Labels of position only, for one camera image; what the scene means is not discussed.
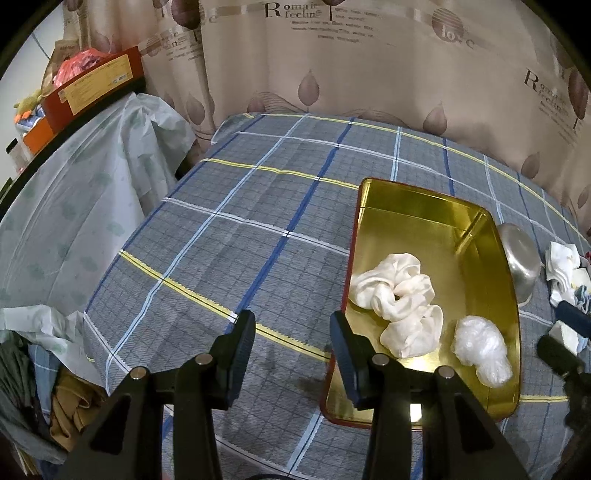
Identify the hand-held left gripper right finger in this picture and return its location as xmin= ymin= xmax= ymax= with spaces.
xmin=330 ymin=310 xmax=532 ymax=480

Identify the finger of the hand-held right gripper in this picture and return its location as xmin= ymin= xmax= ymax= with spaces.
xmin=554 ymin=300 xmax=591 ymax=342
xmin=536 ymin=335 xmax=591 ymax=432

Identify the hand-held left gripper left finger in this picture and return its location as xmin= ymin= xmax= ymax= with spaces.
xmin=55 ymin=309 xmax=257 ymax=480

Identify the gold metal tin tray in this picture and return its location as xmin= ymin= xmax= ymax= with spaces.
xmin=318 ymin=178 xmax=522 ymax=432

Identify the white sock with yellow lining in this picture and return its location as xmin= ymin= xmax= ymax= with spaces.
xmin=549 ymin=320 xmax=580 ymax=354

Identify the plain white sock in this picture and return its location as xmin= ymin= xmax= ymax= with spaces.
xmin=545 ymin=241 xmax=580 ymax=296

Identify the crumpled clear plastic bag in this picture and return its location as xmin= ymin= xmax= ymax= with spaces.
xmin=451 ymin=315 xmax=513 ymax=387

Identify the small metal bowl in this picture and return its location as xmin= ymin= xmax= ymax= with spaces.
xmin=496 ymin=223 xmax=543 ymax=308

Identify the white fabric scrunchie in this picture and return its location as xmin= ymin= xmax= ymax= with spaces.
xmin=348 ymin=253 xmax=445 ymax=360

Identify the grey plaid bed sheet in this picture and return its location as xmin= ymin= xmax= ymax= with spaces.
xmin=83 ymin=111 xmax=591 ymax=480

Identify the tan cloth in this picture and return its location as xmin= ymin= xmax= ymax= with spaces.
xmin=48 ymin=369 xmax=109 ymax=453

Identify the blue checked cloth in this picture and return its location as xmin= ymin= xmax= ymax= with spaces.
xmin=28 ymin=344 xmax=61 ymax=416

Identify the white plastic cover sheet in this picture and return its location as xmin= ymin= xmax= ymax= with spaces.
xmin=0 ymin=92 xmax=197 ymax=384

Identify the pile of clothes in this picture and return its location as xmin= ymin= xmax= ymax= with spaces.
xmin=0 ymin=332 xmax=65 ymax=464

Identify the small orange box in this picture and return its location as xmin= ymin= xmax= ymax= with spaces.
xmin=23 ymin=124 xmax=56 ymax=155

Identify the beige leaf print curtain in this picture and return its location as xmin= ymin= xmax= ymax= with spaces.
xmin=60 ymin=0 xmax=591 ymax=217

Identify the large orange cardboard box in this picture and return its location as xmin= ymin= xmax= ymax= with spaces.
xmin=44 ymin=46 xmax=146 ymax=134

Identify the yellow green plush toy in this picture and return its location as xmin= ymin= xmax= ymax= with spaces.
xmin=14 ymin=90 xmax=44 ymax=116

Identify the red plastic bag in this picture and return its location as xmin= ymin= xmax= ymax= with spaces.
xmin=53 ymin=48 xmax=116 ymax=90

